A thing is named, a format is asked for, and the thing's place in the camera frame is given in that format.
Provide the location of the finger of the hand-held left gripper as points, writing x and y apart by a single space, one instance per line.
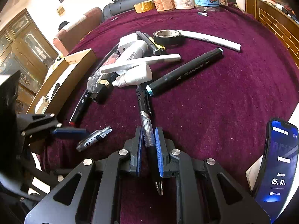
50 174
67 131

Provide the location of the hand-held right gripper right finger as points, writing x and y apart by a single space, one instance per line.
158 154

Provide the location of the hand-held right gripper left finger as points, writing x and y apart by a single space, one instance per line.
139 149

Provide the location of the small silver ink vial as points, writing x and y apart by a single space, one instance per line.
91 140

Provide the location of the black marker red cap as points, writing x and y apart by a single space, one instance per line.
80 108

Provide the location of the black clear gel pen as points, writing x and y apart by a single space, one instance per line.
146 112

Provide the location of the cardboard box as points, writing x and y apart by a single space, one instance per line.
60 81

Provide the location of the small white dropper bottle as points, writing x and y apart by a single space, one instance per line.
137 74

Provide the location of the clear case with pink insert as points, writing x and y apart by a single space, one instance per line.
109 60

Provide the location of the black marker teal cap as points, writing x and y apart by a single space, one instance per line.
186 71

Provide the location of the large white plastic bottle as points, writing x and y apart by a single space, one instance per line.
135 50

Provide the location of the black marker grey cap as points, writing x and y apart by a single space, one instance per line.
146 39

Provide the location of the black rectangular object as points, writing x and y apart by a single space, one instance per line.
101 93

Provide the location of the wooden glass cabinet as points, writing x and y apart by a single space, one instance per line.
25 51

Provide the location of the maroon tablecloth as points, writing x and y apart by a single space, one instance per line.
222 109

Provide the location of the white pen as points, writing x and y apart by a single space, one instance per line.
149 61

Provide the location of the brown upholstered chair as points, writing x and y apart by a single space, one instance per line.
77 28

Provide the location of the black round object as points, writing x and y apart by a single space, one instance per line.
63 26

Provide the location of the black yellow marker pen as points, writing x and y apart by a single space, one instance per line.
157 44

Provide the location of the white charger plug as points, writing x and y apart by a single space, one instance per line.
127 40

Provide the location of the black tape roll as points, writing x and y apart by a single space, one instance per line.
174 40

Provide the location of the black smartphone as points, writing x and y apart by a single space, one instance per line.
275 163

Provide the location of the black leather sofa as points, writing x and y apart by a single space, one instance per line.
126 7

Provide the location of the yellow tape roll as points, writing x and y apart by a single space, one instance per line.
143 6

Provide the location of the small silver blue battery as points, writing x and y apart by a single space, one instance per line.
202 14

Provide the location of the clear jar orange contents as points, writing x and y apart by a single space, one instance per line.
163 2

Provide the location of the wooden sideboard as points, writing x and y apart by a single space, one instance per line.
278 25

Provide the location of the gold wall plate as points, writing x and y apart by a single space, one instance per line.
60 11

